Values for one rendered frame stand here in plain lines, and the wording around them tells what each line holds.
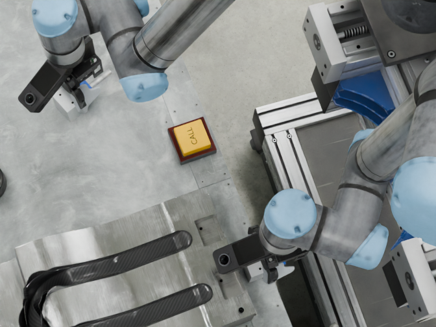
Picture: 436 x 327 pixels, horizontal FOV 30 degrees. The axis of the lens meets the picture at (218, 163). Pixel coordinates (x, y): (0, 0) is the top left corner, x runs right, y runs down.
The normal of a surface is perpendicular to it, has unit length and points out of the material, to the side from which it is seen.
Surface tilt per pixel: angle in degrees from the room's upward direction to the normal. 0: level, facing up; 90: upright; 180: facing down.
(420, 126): 64
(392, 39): 0
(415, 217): 84
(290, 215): 0
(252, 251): 28
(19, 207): 0
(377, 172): 89
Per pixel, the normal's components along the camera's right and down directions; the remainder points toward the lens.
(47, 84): -0.28, 0.04
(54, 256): 0.32, -0.40
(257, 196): 0.05, -0.33
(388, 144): -0.88, 0.39
